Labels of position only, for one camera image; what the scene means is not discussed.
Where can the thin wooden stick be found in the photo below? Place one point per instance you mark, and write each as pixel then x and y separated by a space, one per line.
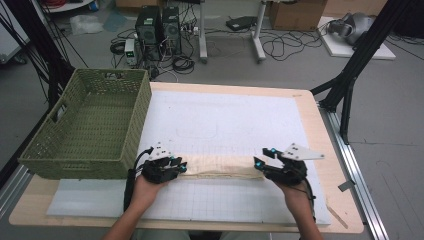
pixel 337 215

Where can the person's left hand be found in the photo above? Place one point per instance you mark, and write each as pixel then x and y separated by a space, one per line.
pixel 145 195

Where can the white desk frame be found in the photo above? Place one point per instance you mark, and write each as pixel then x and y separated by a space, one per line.
pixel 203 33

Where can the grey headset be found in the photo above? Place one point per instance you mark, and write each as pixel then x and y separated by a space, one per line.
pixel 356 28

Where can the clear plastic bag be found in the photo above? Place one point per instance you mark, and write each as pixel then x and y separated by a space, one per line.
pixel 85 24

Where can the round white table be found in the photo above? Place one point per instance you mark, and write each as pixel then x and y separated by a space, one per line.
pixel 70 6

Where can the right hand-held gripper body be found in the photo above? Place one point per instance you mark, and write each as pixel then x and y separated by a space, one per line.
pixel 291 173

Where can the white floor board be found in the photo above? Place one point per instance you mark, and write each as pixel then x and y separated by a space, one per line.
pixel 340 50

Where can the green woven basket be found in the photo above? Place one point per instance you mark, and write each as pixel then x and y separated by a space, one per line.
pixel 96 120

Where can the brown cardboard box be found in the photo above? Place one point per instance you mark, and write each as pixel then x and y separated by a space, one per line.
pixel 296 15

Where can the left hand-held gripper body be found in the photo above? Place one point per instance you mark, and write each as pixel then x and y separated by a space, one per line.
pixel 160 171

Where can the white power supply box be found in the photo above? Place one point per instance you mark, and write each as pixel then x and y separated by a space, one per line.
pixel 130 51

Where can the black metal stand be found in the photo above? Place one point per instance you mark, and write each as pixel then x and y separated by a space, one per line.
pixel 43 50
pixel 360 56

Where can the person's right hand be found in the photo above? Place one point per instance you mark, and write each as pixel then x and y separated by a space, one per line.
pixel 298 198

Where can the white cabinet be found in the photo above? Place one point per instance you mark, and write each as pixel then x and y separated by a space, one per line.
pixel 10 40

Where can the aluminium rail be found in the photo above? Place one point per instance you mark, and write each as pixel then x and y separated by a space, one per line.
pixel 360 173
pixel 13 190

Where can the white grid mat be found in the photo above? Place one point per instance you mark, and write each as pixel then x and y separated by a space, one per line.
pixel 216 110

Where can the cream printed cloth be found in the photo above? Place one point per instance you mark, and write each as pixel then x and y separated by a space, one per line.
pixel 220 166

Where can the grey tape piece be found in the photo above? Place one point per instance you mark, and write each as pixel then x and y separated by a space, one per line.
pixel 346 186

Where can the black computer tower green label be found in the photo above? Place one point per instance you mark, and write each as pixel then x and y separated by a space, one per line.
pixel 148 30

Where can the black computer tower round fan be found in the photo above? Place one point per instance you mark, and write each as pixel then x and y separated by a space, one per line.
pixel 171 30

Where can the black flat device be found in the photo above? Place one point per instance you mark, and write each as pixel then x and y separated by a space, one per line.
pixel 241 22

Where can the power strip with plugs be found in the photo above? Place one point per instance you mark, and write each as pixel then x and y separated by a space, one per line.
pixel 190 30

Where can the blue can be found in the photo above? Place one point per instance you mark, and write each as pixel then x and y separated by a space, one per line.
pixel 94 6

